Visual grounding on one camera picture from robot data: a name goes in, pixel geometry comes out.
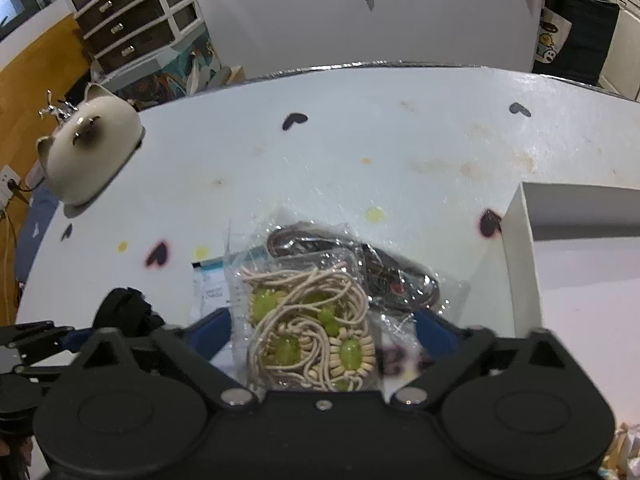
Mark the white shallow tray box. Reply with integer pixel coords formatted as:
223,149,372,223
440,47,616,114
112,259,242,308
501,182,640,424

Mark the black fabric scrunchie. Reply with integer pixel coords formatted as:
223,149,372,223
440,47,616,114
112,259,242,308
92,287,165,338

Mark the white drawer cabinet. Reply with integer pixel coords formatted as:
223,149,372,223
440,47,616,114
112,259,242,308
74,0,204,74

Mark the cream cat ceramic figurine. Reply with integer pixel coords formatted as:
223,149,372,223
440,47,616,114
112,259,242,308
36,82,145,207

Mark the bag of beige hair ties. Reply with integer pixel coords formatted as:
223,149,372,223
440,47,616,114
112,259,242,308
224,248,381,393

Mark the white blue sachet packet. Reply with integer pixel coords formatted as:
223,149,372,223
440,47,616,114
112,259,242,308
190,258,231,321

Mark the bag of dark hair accessories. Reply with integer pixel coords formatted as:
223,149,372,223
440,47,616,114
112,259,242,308
266,221,440,313

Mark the white wall socket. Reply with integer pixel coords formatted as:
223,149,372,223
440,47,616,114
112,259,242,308
0,165,21,208

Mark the dark chair with cushion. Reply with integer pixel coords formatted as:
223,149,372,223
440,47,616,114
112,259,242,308
533,0,620,86

